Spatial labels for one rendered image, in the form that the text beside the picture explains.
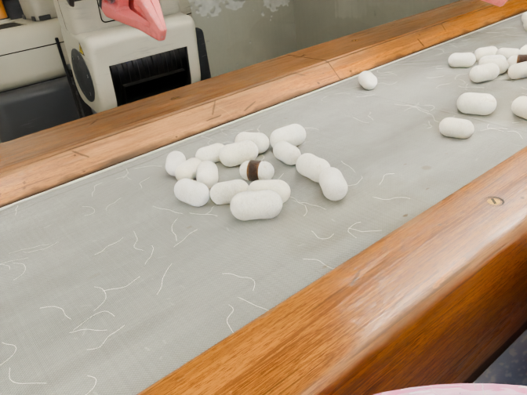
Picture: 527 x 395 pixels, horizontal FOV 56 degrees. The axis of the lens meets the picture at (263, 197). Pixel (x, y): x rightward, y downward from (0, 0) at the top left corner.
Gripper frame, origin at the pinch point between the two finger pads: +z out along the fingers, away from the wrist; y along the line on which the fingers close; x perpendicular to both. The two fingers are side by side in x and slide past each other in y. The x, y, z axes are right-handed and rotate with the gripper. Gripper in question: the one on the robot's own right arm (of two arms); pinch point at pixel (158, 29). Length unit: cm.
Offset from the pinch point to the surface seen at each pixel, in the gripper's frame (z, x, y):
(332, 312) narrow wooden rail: 29.8, -13.3, -9.3
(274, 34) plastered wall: -111, 156, 160
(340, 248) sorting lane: 26.9, -7.5, -2.8
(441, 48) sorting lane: 8.1, 9.0, 44.5
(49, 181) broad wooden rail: 5.7, 9.8, -13.4
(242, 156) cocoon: 14.4, 1.8, 0.7
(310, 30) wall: -100, 147, 174
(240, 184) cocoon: 18.1, -2.1, -3.3
